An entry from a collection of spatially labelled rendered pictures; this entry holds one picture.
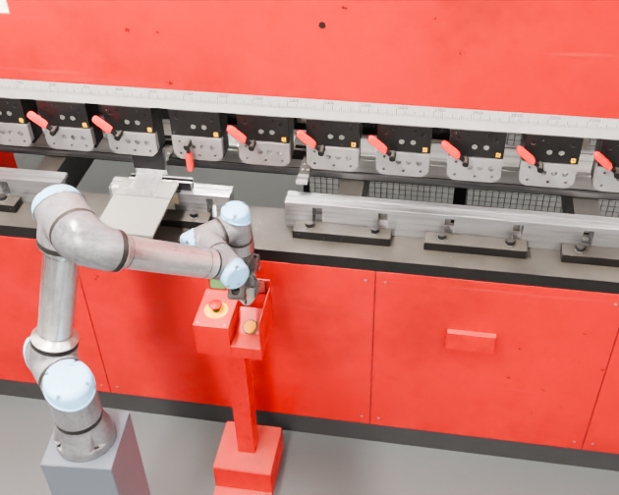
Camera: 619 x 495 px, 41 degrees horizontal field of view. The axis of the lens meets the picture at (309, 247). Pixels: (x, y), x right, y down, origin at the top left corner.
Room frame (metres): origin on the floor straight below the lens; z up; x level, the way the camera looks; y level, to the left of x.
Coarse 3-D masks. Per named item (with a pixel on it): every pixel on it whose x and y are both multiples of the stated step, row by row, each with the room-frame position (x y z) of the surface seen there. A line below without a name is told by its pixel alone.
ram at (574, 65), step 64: (64, 0) 2.10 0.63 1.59; (128, 0) 2.07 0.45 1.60; (192, 0) 2.03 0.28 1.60; (256, 0) 2.00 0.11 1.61; (320, 0) 1.97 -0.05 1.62; (384, 0) 1.94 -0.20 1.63; (448, 0) 1.91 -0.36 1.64; (512, 0) 1.89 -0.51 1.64; (576, 0) 1.86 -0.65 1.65; (0, 64) 2.15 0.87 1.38; (64, 64) 2.11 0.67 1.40; (128, 64) 2.07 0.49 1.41; (192, 64) 2.04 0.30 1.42; (256, 64) 2.01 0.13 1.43; (320, 64) 1.97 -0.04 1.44; (384, 64) 1.94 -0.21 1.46; (448, 64) 1.91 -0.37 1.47; (512, 64) 1.88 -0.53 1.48; (576, 64) 1.85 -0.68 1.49; (512, 128) 1.88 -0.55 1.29; (576, 128) 1.85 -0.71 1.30
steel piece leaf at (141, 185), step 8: (136, 176) 2.12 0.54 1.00; (144, 176) 2.12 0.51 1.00; (152, 176) 2.12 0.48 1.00; (136, 184) 2.08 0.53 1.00; (144, 184) 2.07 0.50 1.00; (152, 184) 2.07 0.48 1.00; (128, 192) 2.03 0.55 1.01; (136, 192) 2.02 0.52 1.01; (144, 192) 2.02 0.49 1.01; (152, 192) 2.03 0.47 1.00
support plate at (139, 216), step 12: (132, 180) 2.10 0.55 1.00; (120, 192) 2.03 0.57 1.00; (156, 192) 2.03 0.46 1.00; (168, 192) 2.03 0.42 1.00; (108, 204) 1.98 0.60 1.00; (120, 204) 1.97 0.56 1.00; (132, 204) 1.97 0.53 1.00; (144, 204) 1.97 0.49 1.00; (156, 204) 1.97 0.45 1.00; (168, 204) 1.97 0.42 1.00; (108, 216) 1.92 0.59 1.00; (120, 216) 1.92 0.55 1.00; (132, 216) 1.92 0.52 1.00; (144, 216) 1.91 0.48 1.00; (156, 216) 1.91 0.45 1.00; (120, 228) 1.86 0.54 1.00; (132, 228) 1.86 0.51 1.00; (144, 228) 1.86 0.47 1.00; (156, 228) 1.86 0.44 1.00
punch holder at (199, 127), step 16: (176, 112) 2.05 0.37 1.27; (192, 112) 2.04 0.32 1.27; (208, 112) 2.03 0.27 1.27; (176, 128) 2.05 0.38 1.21; (192, 128) 2.04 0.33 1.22; (208, 128) 2.03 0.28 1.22; (224, 128) 2.07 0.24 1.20; (176, 144) 2.05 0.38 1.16; (192, 144) 2.05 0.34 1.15; (208, 144) 2.03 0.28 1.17; (224, 144) 2.06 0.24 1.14; (208, 160) 2.03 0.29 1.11
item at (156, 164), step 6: (162, 150) 2.10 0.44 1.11; (138, 156) 2.11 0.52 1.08; (144, 156) 2.11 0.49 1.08; (150, 156) 2.10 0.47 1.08; (156, 156) 2.10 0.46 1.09; (162, 156) 2.09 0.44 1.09; (138, 162) 2.11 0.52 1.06; (144, 162) 2.11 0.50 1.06; (150, 162) 2.10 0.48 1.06; (156, 162) 2.10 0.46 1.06; (162, 162) 2.10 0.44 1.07; (138, 168) 2.12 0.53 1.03; (144, 168) 2.11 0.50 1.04; (150, 168) 2.10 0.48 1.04; (156, 168) 2.10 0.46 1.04; (162, 168) 2.10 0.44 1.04
